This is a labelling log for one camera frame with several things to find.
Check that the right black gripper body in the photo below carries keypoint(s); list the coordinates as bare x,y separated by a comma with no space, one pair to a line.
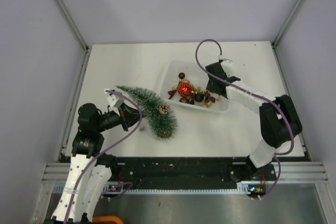
210,86

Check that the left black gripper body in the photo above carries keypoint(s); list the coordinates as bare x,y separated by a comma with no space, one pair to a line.
111,119

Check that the large brown matte bauble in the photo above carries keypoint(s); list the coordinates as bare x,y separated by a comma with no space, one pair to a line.
199,97

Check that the white plastic basket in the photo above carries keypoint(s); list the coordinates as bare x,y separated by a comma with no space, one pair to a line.
198,80

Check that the red glitter bauble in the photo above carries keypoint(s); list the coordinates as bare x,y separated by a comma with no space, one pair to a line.
184,89

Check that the brown pine cone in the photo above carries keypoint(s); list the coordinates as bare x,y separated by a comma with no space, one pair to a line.
164,109

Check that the small green christmas tree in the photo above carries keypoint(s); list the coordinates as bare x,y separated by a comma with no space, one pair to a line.
163,126

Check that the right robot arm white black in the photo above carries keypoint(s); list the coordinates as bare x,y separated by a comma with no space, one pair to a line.
279,121

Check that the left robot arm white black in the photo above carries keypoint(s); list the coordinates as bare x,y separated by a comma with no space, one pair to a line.
90,166

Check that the dark brown small bauble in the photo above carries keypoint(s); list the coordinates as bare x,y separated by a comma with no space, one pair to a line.
181,75

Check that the orange plastic crate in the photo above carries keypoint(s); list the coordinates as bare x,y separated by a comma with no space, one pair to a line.
107,220

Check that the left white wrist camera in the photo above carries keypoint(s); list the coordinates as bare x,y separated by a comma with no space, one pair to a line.
115,102

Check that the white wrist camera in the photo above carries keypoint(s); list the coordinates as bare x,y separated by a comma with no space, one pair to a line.
115,102
227,65

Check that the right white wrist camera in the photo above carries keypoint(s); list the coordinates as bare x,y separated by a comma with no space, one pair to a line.
227,65

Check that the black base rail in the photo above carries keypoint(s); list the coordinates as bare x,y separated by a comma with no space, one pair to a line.
188,172

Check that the grey cable duct strip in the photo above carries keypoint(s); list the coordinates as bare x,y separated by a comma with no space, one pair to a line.
241,189

